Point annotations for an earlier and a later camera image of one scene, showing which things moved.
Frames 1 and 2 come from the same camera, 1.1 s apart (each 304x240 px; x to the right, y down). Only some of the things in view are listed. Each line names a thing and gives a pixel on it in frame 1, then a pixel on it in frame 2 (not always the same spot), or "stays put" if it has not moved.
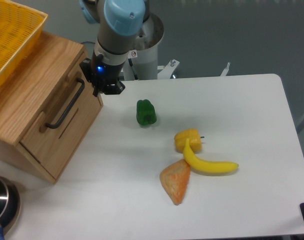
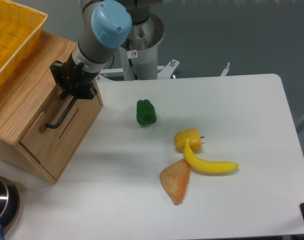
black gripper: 103,74 → 75,77
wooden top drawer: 63,124 stays put
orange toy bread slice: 175,178 stays put
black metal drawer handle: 79,90 stays put
